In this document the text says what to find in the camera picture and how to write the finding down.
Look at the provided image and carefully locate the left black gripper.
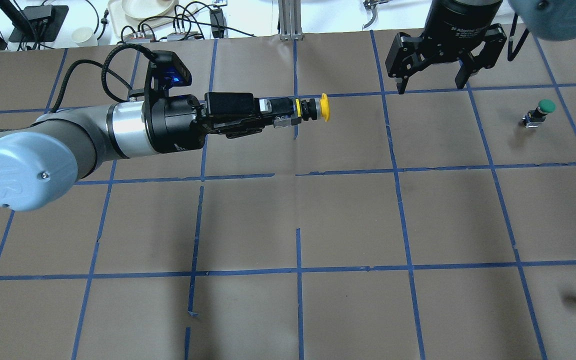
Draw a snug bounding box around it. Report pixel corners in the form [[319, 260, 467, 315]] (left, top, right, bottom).
[[145, 92, 296, 154]]

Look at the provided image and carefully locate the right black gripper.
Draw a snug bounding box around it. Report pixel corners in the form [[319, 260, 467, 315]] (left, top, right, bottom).
[[385, 0, 507, 95]]

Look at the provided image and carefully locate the yellow push button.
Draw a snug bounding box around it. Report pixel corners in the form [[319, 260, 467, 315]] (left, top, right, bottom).
[[270, 93, 332, 128]]

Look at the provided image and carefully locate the green push button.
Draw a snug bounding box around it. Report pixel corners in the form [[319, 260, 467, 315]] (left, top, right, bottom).
[[520, 99, 557, 129]]

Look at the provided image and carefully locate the black monitor stand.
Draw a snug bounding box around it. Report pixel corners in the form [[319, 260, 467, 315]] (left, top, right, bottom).
[[0, 0, 70, 43]]

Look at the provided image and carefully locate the black power adapter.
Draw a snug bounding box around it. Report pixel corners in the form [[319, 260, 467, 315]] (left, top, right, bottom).
[[209, 7, 226, 39]]

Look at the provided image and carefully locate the beige plate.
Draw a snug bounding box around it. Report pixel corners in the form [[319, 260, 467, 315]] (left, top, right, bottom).
[[107, 0, 185, 21]]

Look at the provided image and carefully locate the white paper cup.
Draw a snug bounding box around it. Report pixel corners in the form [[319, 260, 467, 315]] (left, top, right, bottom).
[[71, 27, 98, 47]]

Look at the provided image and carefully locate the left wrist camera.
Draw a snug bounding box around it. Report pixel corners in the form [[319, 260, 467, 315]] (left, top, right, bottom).
[[128, 47, 193, 102]]

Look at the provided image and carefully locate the aluminium frame post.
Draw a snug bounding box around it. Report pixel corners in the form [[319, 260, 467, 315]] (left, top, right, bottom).
[[278, 0, 304, 42]]

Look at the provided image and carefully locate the left camera cable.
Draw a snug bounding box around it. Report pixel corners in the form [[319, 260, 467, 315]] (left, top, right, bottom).
[[50, 43, 159, 113]]

